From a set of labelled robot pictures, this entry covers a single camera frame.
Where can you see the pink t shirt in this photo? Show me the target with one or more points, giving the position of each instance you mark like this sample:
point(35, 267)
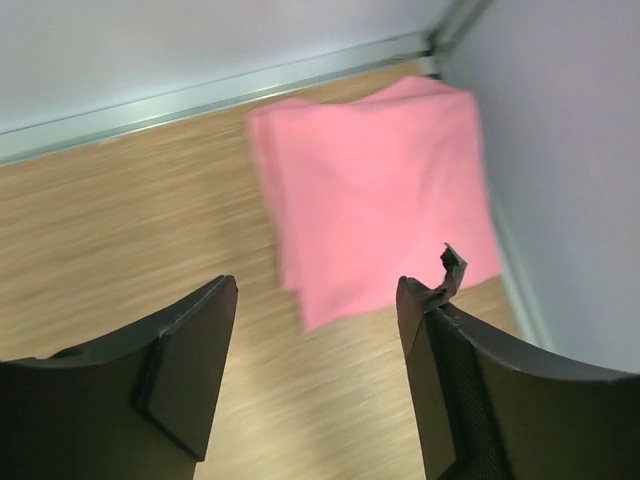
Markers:
point(366, 192)

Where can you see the back aluminium frame rail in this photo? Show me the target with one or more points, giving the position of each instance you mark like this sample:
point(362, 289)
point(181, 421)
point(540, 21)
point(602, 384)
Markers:
point(100, 125)

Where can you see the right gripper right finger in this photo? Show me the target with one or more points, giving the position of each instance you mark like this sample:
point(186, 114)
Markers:
point(489, 405)

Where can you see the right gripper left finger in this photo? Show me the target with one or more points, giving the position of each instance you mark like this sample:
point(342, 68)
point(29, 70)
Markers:
point(137, 403)

